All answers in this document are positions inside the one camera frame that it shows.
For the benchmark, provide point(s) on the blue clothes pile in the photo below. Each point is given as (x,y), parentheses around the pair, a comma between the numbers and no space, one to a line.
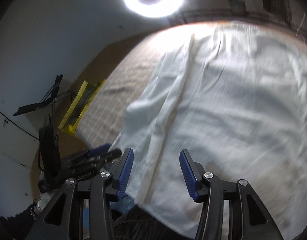
(124,205)

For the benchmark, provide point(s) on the left white gloved hand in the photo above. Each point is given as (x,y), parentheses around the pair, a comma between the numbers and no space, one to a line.
(38,205)

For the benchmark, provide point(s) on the black tripod stand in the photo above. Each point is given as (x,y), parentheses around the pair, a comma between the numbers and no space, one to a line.
(49,99)

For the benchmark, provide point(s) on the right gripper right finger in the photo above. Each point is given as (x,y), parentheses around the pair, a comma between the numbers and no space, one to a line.
(206,188)

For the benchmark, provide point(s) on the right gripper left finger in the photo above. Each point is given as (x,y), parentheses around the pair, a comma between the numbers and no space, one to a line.
(108,186)

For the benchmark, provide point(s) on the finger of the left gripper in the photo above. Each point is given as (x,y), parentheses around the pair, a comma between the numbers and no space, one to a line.
(102,158)
(99,151)

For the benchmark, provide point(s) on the white shirt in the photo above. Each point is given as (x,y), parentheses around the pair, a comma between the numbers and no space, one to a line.
(218,119)

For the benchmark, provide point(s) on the black metal clothes rack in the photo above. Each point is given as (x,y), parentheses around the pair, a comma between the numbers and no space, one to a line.
(289,15)

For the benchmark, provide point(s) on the beige plaid bed blanket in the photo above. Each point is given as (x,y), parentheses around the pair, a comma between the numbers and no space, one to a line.
(123,84)

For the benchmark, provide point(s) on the yellow frame stand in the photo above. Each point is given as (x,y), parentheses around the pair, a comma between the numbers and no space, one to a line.
(78,106)

